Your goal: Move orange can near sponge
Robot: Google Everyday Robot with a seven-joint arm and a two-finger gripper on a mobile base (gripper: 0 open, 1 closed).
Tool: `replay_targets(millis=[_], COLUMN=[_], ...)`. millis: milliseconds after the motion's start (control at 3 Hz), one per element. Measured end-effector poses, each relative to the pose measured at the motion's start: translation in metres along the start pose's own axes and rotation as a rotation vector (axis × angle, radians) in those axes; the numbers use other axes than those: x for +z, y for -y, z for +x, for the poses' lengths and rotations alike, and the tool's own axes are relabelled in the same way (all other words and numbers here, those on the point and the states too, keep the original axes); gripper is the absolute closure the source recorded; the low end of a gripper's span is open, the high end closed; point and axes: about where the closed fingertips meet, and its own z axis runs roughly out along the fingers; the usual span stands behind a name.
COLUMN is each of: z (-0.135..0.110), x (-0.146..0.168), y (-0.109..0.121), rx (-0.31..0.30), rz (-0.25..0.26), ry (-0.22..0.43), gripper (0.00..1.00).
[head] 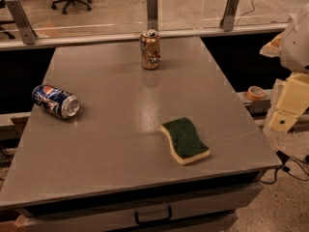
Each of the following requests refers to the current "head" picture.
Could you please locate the black drawer handle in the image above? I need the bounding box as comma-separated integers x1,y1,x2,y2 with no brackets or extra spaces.
134,205,173,226

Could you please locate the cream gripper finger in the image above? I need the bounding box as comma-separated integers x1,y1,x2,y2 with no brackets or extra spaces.
260,33,283,58
268,109,299,132

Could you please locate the orange soda can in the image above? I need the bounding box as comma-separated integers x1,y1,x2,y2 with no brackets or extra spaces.
140,29,160,70

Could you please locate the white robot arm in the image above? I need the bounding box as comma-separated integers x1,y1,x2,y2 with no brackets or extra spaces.
260,4,309,132

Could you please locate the middle metal bracket post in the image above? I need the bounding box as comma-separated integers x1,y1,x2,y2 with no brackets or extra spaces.
147,0,158,30

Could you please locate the metal glass rail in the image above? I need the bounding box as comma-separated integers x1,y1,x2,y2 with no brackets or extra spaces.
0,22,288,51

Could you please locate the metal bracket post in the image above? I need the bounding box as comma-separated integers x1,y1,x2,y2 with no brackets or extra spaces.
147,0,158,30
220,0,239,32
6,0,38,44

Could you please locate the black floor cable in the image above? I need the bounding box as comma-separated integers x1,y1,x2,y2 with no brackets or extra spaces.
260,150,309,186

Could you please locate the blue Pepsi can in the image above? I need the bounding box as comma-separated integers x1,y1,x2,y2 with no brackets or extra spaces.
32,84,80,120

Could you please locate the left metal bracket post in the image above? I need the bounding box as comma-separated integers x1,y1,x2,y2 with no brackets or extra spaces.
6,0,38,44

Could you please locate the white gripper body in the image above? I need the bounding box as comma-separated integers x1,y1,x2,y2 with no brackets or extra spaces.
276,72,309,117

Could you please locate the orange tape roll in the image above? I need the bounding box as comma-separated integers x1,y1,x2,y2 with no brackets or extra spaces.
247,86,266,101

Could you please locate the right metal bracket post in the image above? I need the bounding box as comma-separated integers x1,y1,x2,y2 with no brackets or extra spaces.
220,0,239,32

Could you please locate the grey table drawer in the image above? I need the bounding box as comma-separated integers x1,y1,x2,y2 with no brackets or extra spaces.
14,182,263,232

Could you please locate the green yellow sponge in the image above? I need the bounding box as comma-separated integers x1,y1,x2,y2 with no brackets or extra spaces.
160,117,211,165

